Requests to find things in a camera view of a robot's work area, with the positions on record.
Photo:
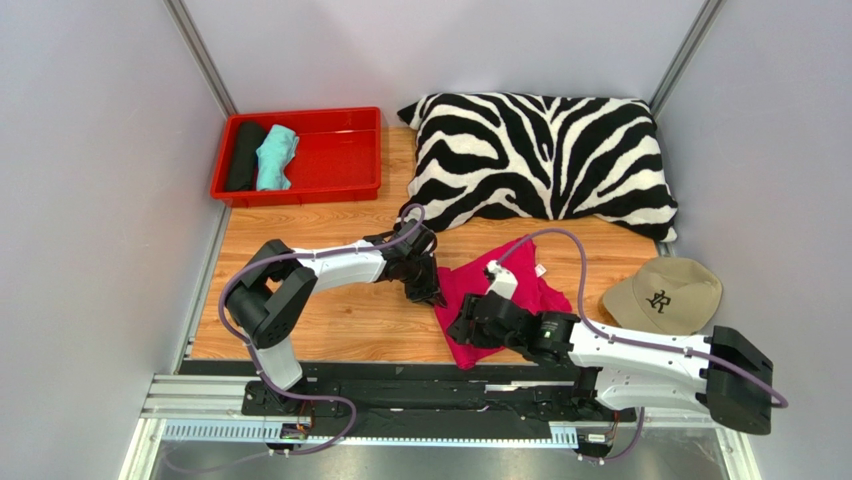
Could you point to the aluminium frame rail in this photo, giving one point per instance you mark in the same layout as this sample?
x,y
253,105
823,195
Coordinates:
x,y
215,420

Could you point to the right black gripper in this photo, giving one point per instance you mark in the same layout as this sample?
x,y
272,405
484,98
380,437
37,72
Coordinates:
x,y
470,323

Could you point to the magenta t shirt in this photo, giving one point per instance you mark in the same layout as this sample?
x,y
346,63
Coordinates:
x,y
532,294

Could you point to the rolled teal t shirt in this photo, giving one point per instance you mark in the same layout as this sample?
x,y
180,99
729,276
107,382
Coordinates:
x,y
276,152

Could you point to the red plastic tray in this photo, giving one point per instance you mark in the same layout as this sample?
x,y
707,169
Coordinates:
x,y
338,159

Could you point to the zebra print pillow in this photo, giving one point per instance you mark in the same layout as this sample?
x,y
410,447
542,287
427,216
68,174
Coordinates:
x,y
501,155

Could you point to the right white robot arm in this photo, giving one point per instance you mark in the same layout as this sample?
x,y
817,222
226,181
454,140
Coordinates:
x,y
723,375

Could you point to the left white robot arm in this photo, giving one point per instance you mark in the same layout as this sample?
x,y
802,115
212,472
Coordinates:
x,y
263,302

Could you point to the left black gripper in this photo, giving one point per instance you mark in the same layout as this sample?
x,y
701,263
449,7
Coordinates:
x,y
429,292

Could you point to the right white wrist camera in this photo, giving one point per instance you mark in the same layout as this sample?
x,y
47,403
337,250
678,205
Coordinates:
x,y
501,281

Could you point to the beige baseball cap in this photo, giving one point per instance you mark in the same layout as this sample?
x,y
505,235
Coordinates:
x,y
666,296

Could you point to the rolled black t shirt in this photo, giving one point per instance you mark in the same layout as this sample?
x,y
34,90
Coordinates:
x,y
249,137

